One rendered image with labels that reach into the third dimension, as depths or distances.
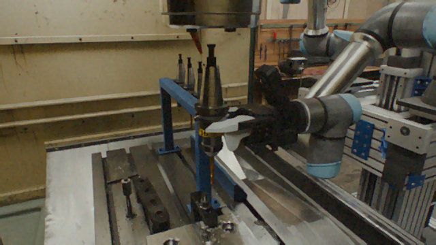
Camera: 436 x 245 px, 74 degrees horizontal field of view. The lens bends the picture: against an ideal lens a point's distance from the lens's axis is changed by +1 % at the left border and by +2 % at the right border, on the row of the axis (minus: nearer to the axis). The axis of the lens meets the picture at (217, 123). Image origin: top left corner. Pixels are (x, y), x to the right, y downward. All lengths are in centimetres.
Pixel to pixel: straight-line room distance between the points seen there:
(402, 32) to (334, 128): 31
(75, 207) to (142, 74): 68
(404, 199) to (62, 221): 153
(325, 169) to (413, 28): 38
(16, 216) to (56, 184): 29
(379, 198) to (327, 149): 102
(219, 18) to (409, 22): 53
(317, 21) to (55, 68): 122
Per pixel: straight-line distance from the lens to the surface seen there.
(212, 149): 52
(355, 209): 120
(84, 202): 138
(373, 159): 146
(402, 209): 173
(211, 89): 49
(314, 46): 155
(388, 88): 152
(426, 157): 125
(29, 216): 167
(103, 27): 146
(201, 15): 41
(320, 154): 68
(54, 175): 150
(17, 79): 152
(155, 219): 80
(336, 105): 65
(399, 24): 85
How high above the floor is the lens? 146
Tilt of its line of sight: 21 degrees down
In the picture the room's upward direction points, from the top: straight up
